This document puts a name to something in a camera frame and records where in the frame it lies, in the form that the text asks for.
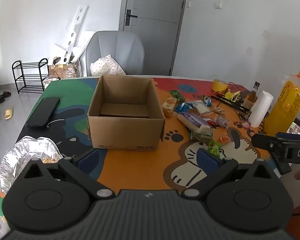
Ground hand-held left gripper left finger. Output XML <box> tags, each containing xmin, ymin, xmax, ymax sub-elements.
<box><xmin>22</xmin><ymin>148</ymin><xmax>116</xmax><ymax>201</ymax></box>

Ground yellow plastic bag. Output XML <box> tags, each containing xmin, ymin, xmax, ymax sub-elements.
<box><xmin>264</xmin><ymin>71</ymin><xmax>300</xmax><ymax>136</ymax></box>

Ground orange snack packet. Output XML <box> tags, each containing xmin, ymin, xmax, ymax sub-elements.
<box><xmin>162</xmin><ymin>97</ymin><xmax>178</xmax><ymax>118</ymax></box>

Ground purple and white snack packet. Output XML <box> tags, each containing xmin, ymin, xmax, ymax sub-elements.
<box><xmin>177</xmin><ymin>112</ymin><xmax>213</xmax><ymax>133</ymax></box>

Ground white charging cable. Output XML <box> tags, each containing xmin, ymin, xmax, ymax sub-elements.
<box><xmin>46</xmin><ymin>119</ymin><xmax>65</xmax><ymax>128</ymax></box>

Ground pale green snack packet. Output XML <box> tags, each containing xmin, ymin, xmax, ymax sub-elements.
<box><xmin>188</xmin><ymin>130</ymin><xmax>213</xmax><ymax>142</ymax></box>

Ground dotted white pillow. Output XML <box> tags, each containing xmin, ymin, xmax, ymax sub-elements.
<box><xmin>90</xmin><ymin>54</ymin><xmax>127</xmax><ymax>77</ymax></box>

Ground grey door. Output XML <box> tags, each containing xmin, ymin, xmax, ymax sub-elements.
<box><xmin>118</xmin><ymin>0</ymin><xmax>189</xmax><ymax>77</ymax></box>

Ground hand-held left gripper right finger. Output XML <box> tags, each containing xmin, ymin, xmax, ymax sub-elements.
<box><xmin>181</xmin><ymin>148</ymin><xmax>275</xmax><ymax>201</ymax></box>

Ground small purple snack packet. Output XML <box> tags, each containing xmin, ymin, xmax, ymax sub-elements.
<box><xmin>213</xmin><ymin>115</ymin><xmax>229</xmax><ymax>128</ymax></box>

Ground black smartphone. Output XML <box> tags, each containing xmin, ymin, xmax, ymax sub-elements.
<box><xmin>26</xmin><ymin>97</ymin><xmax>61</xmax><ymax>129</ymax></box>

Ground black folded tripod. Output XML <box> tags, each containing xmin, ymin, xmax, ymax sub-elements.
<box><xmin>209</xmin><ymin>93</ymin><xmax>252</xmax><ymax>113</ymax></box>

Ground crumpled aluminium foil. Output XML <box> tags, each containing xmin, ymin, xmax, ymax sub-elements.
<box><xmin>0</xmin><ymin>136</ymin><xmax>63</xmax><ymax>202</ymax></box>

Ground grey armchair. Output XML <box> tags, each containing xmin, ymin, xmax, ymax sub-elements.
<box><xmin>79</xmin><ymin>31</ymin><xmax>145</xmax><ymax>77</ymax></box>

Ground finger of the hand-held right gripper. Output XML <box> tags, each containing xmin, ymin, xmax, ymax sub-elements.
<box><xmin>275</xmin><ymin>132</ymin><xmax>300</xmax><ymax>141</ymax></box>
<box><xmin>251</xmin><ymin>133</ymin><xmax>289</xmax><ymax>153</ymax></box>

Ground yellow tape roll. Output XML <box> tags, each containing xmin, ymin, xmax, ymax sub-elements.
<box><xmin>212</xmin><ymin>79</ymin><xmax>229</xmax><ymax>93</ymax></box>

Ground orange candy packet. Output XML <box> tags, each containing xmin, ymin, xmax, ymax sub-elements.
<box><xmin>218</xmin><ymin>133</ymin><xmax>231</xmax><ymax>146</ymax></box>

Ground glass bottle with dark cap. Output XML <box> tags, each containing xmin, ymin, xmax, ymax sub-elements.
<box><xmin>243</xmin><ymin>81</ymin><xmax>261</xmax><ymax>111</ymax></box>

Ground colourful cartoon table mat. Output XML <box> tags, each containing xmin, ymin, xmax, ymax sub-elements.
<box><xmin>0</xmin><ymin>76</ymin><xmax>300</xmax><ymax>233</ymax></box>

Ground smartphone with lit screen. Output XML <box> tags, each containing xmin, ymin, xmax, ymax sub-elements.
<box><xmin>287</xmin><ymin>118</ymin><xmax>300</xmax><ymax>135</ymax></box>

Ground white foam board with holes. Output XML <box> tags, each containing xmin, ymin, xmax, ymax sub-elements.
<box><xmin>54</xmin><ymin>3</ymin><xmax>95</xmax><ymax>64</ymax></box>

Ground black shoe rack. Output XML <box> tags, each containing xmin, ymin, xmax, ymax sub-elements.
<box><xmin>12</xmin><ymin>58</ymin><xmax>49</xmax><ymax>94</ymax></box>

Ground black door handle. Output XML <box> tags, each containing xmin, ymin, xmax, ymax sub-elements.
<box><xmin>125</xmin><ymin>9</ymin><xmax>139</xmax><ymax>26</ymax></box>

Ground taped cardboard box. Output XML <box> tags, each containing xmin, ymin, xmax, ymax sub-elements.
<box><xmin>48</xmin><ymin>62</ymin><xmax>82</xmax><ymax>80</ymax></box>

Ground yellow-green toy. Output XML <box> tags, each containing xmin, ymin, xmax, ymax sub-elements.
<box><xmin>223</xmin><ymin>90</ymin><xmax>241</xmax><ymax>101</ymax></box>

